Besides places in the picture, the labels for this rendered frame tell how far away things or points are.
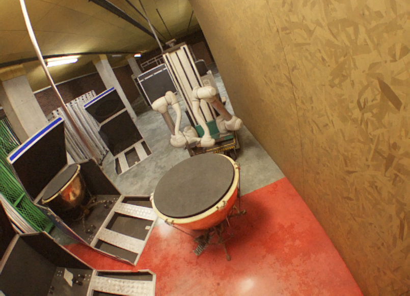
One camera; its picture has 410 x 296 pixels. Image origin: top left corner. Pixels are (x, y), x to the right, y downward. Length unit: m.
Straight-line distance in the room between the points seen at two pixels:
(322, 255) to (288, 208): 0.63
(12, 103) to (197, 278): 3.79
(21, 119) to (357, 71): 4.04
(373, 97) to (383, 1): 0.34
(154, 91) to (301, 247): 7.94
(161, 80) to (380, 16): 8.40
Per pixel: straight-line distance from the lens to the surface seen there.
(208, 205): 1.14
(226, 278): 1.75
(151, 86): 8.42
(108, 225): 2.95
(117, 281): 2.26
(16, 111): 3.78
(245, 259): 1.77
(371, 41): 0.71
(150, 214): 2.60
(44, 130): 2.75
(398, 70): 0.68
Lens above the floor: 1.62
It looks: 28 degrees down
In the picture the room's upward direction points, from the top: 25 degrees counter-clockwise
